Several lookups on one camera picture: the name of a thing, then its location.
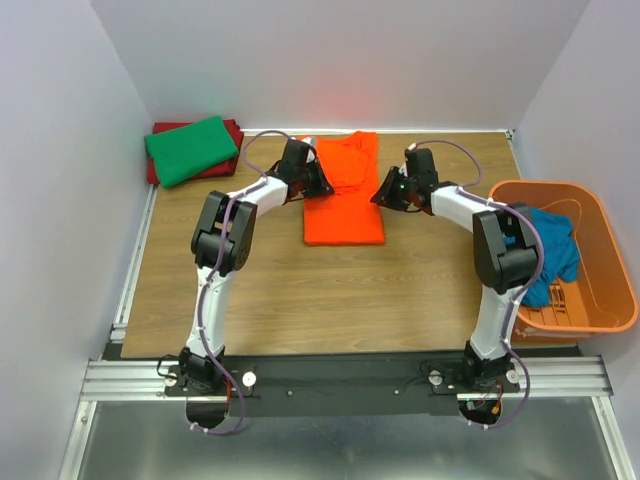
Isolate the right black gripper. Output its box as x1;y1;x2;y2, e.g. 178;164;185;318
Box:
368;166;415;212

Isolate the orange t shirt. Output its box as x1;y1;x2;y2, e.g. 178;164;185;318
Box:
303;131;385;246

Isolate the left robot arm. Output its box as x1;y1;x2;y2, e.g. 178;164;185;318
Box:
178;137;334;395

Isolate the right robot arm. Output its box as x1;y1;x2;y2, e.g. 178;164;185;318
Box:
371;142;544;392

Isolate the dark red folded t shirt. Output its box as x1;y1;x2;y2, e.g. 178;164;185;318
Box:
146;119;244;185

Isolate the green folded t shirt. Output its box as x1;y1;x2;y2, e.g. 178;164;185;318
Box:
145;116;239;188

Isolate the blue crumpled t shirt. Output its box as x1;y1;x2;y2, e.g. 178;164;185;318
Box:
522;208;580;308

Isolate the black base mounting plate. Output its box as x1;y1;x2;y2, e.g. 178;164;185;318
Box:
158;351;522;430

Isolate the orange plastic laundry basket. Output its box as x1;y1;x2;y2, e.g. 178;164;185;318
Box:
490;180;638;343

